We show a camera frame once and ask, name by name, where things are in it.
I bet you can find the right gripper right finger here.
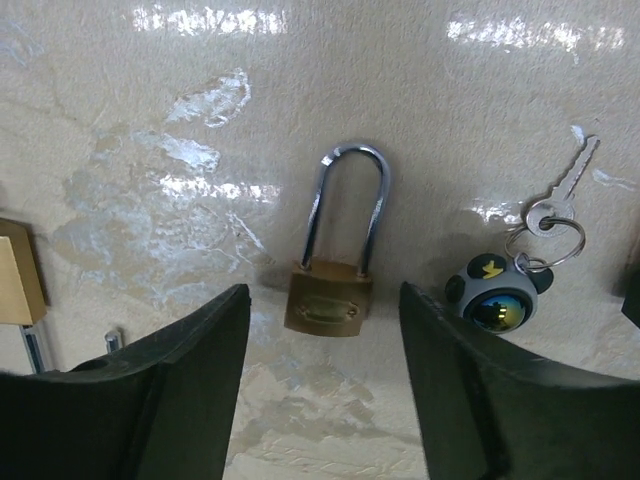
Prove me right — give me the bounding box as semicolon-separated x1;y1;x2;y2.
399;283;639;479

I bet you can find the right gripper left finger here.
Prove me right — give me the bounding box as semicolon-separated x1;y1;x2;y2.
1;284;250;479

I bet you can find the large brass padlock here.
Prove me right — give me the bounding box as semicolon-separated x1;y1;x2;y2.
1;219;54;374

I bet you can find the small brass padlock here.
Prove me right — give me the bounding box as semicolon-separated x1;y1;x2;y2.
284;142;391;338

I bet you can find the orange padlock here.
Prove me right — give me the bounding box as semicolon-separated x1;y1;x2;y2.
621;270;640;328

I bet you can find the panda keychain figure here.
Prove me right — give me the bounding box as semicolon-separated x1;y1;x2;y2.
444;253;554;334

